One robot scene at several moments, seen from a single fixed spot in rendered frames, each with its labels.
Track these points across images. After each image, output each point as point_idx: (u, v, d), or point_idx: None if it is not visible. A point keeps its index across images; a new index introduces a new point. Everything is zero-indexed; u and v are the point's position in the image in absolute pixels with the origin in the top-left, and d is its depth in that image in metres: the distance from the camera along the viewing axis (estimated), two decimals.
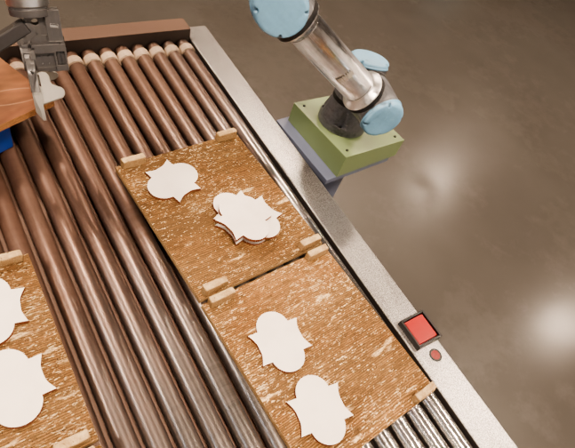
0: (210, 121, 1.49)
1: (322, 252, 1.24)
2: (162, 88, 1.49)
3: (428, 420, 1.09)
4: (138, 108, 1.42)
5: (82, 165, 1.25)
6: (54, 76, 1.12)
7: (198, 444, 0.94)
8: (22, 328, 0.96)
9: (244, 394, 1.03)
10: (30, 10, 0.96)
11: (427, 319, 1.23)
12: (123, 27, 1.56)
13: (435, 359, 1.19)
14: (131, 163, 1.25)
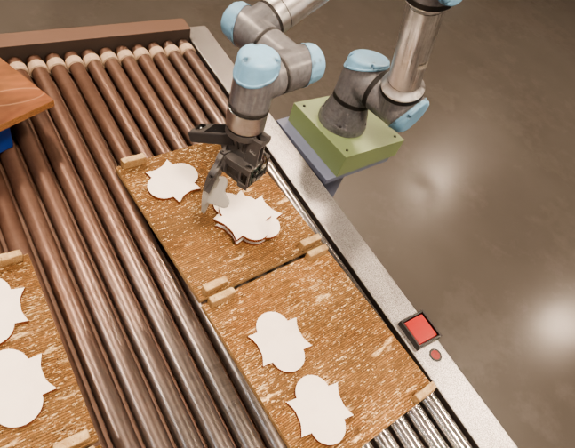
0: (210, 121, 1.49)
1: (322, 252, 1.24)
2: (162, 88, 1.49)
3: (428, 420, 1.09)
4: (138, 108, 1.42)
5: (82, 165, 1.25)
6: None
7: (198, 444, 0.94)
8: (22, 328, 0.96)
9: (244, 394, 1.03)
10: (235, 133, 0.95)
11: (427, 319, 1.23)
12: (123, 27, 1.56)
13: (435, 359, 1.19)
14: (131, 163, 1.25)
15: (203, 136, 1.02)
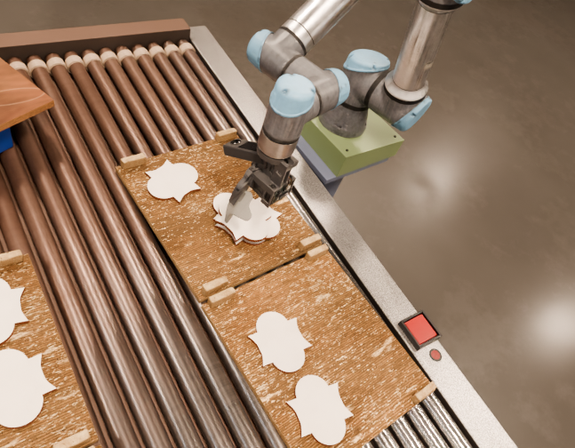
0: (210, 121, 1.49)
1: (322, 252, 1.24)
2: (162, 88, 1.49)
3: (428, 420, 1.09)
4: (138, 108, 1.42)
5: (82, 165, 1.25)
6: None
7: (198, 444, 0.94)
8: (22, 328, 0.96)
9: (244, 394, 1.03)
10: (265, 154, 1.01)
11: (427, 319, 1.23)
12: (123, 27, 1.56)
13: (435, 359, 1.19)
14: (131, 163, 1.25)
15: (235, 151, 1.08)
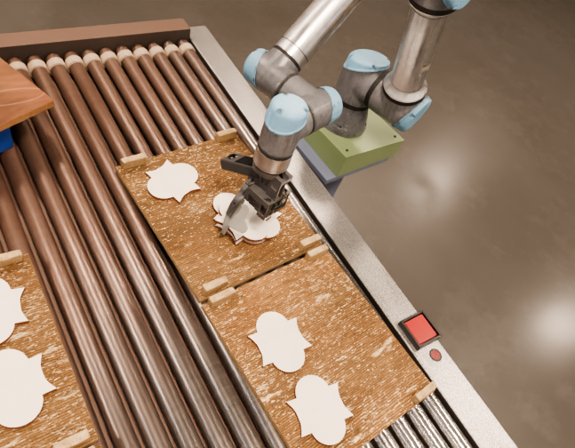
0: (210, 121, 1.49)
1: (322, 252, 1.24)
2: (162, 88, 1.49)
3: (428, 420, 1.09)
4: (138, 108, 1.42)
5: (82, 165, 1.25)
6: None
7: (198, 444, 0.94)
8: (22, 328, 0.96)
9: (244, 394, 1.03)
10: (260, 169, 1.04)
11: (427, 319, 1.23)
12: (123, 27, 1.56)
13: (435, 359, 1.19)
14: (131, 163, 1.25)
15: (232, 165, 1.12)
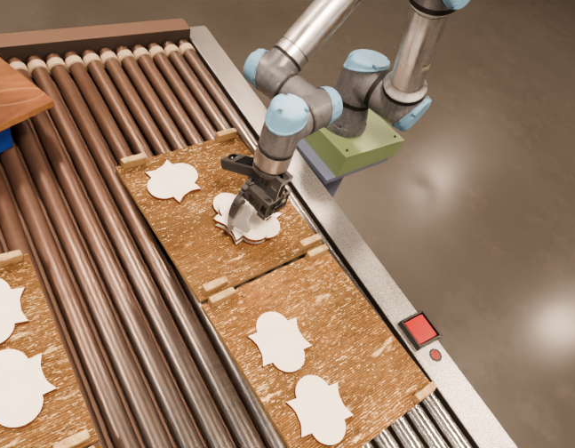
0: (210, 121, 1.49)
1: (322, 252, 1.24)
2: (162, 88, 1.49)
3: (428, 420, 1.09)
4: (138, 108, 1.42)
5: (82, 165, 1.25)
6: None
7: (198, 444, 0.94)
8: (22, 328, 0.96)
9: (244, 394, 1.03)
10: (260, 169, 1.04)
11: (427, 319, 1.23)
12: (123, 27, 1.56)
13: (435, 359, 1.19)
14: (131, 163, 1.25)
15: (233, 165, 1.12)
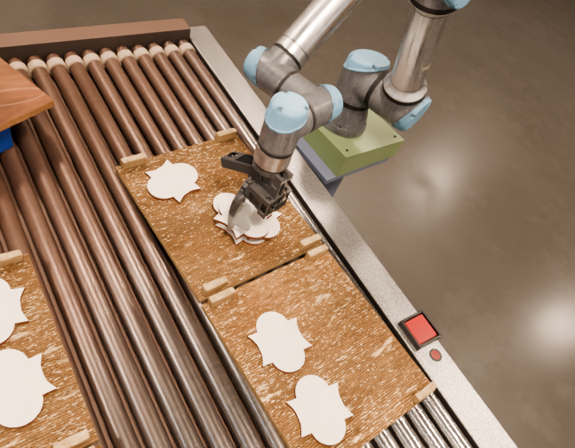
0: (210, 121, 1.49)
1: (322, 252, 1.24)
2: (162, 88, 1.49)
3: (428, 420, 1.09)
4: (138, 108, 1.42)
5: (82, 165, 1.25)
6: None
7: (198, 444, 0.94)
8: (22, 328, 0.96)
9: (244, 394, 1.03)
10: (260, 167, 1.04)
11: (427, 319, 1.23)
12: (123, 27, 1.56)
13: (435, 359, 1.19)
14: (131, 163, 1.25)
15: (233, 164, 1.11)
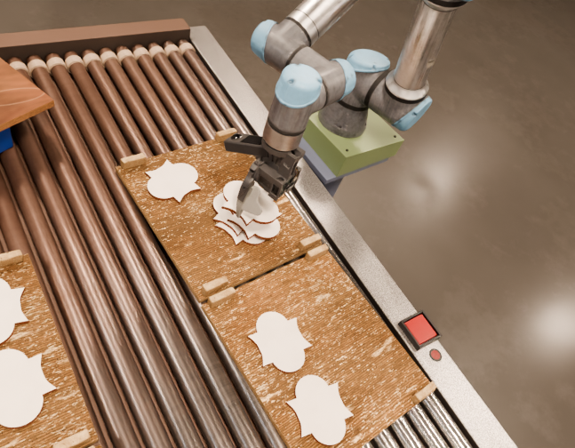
0: (210, 121, 1.49)
1: (322, 252, 1.24)
2: (162, 88, 1.49)
3: (428, 420, 1.09)
4: (138, 108, 1.42)
5: (82, 165, 1.25)
6: None
7: (198, 444, 0.94)
8: (22, 328, 0.96)
9: (244, 394, 1.03)
10: (271, 147, 0.99)
11: (427, 319, 1.23)
12: (123, 27, 1.56)
13: (435, 359, 1.19)
14: (131, 163, 1.25)
15: (238, 146, 1.06)
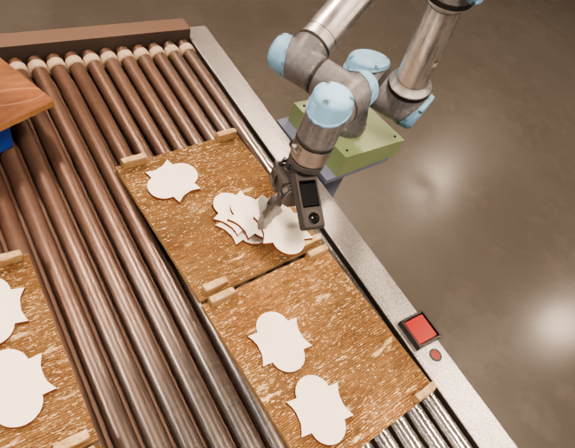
0: (210, 121, 1.49)
1: (322, 252, 1.24)
2: (162, 88, 1.49)
3: (428, 420, 1.09)
4: (138, 108, 1.42)
5: (82, 165, 1.25)
6: (261, 200, 1.10)
7: (198, 444, 0.94)
8: (22, 328, 0.96)
9: (244, 394, 1.03)
10: (322, 155, 1.00)
11: (427, 319, 1.23)
12: (123, 27, 1.56)
13: (435, 359, 1.19)
14: (131, 163, 1.25)
15: (320, 206, 1.01)
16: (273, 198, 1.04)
